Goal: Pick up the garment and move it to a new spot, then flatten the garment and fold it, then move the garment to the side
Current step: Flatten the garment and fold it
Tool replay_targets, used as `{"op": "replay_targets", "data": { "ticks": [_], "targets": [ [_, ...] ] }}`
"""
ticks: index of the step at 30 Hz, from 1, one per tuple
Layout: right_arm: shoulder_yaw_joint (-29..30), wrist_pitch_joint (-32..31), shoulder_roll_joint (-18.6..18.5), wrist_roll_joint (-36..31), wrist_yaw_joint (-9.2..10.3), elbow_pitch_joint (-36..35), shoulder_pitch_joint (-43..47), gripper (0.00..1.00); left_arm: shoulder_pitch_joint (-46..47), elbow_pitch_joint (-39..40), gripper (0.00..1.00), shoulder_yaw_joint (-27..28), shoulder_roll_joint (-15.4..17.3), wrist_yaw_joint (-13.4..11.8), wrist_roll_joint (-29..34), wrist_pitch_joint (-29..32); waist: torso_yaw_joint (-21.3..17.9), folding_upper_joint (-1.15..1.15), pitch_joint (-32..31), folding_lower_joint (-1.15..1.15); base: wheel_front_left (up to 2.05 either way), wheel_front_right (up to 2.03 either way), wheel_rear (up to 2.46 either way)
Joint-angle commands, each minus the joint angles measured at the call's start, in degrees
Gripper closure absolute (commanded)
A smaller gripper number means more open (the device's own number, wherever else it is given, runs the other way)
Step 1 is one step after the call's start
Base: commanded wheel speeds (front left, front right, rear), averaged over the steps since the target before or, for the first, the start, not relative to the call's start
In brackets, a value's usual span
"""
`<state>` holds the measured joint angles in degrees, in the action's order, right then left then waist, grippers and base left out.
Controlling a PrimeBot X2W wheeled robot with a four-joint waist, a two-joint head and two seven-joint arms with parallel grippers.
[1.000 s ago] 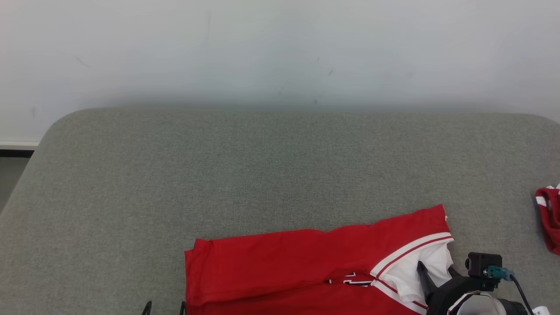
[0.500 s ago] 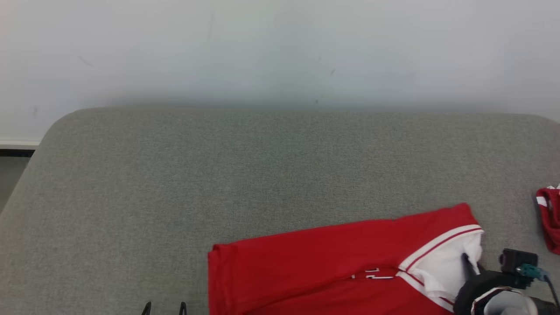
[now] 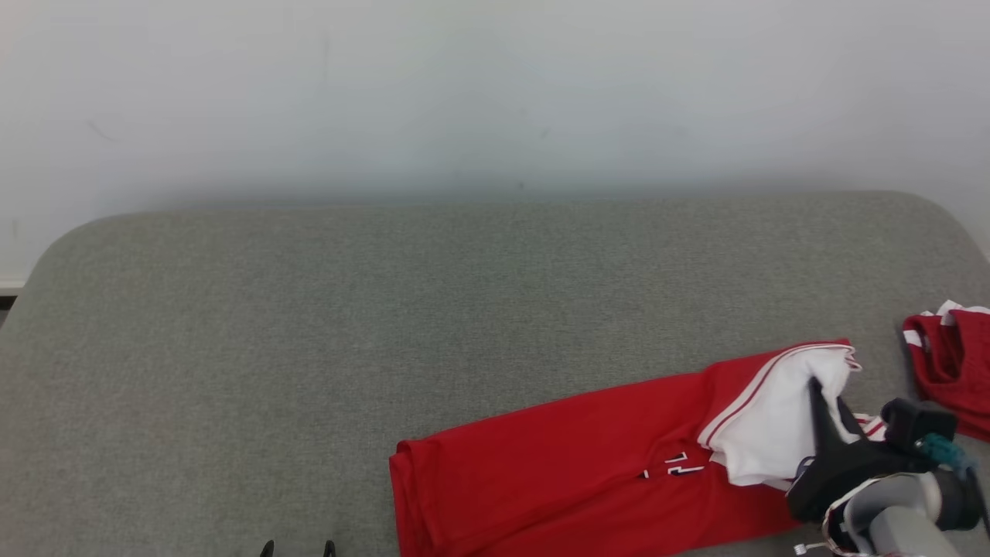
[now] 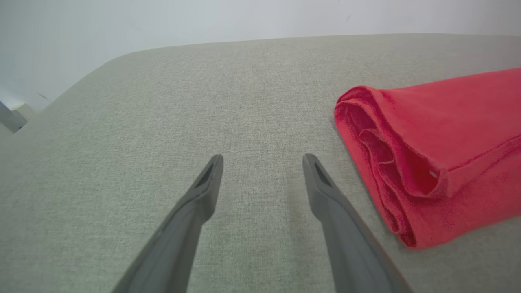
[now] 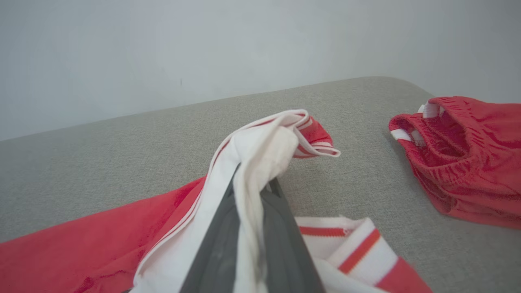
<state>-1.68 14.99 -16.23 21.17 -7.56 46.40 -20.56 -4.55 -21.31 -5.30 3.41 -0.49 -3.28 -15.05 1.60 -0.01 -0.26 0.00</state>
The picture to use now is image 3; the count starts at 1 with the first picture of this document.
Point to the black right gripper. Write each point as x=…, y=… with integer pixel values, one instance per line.
x=843, y=472

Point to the red jersey with white hem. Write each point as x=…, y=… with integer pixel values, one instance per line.
x=959, y=363

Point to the red shirt with white sleeves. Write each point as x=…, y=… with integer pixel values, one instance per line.
x=541, y=464

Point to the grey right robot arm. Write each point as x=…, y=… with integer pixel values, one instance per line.
x=897, y=526

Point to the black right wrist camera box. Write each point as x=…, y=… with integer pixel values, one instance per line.
x=916, y=422

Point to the white wall baseboard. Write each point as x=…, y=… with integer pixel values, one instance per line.
x=11, y=283

